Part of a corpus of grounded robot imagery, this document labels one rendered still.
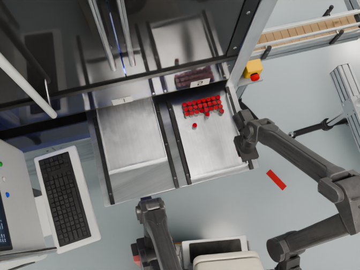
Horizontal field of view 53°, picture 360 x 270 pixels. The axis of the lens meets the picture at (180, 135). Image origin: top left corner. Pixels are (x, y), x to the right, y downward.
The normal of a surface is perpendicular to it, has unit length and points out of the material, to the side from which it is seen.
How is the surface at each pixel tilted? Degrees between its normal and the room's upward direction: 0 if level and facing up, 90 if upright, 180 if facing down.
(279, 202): 0
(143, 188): 0
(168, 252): 41
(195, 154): 0
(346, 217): 75
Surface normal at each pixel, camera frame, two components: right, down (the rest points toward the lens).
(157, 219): 0.01, -0.83
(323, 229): -0.93, 0.15
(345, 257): 0.04, -0.25
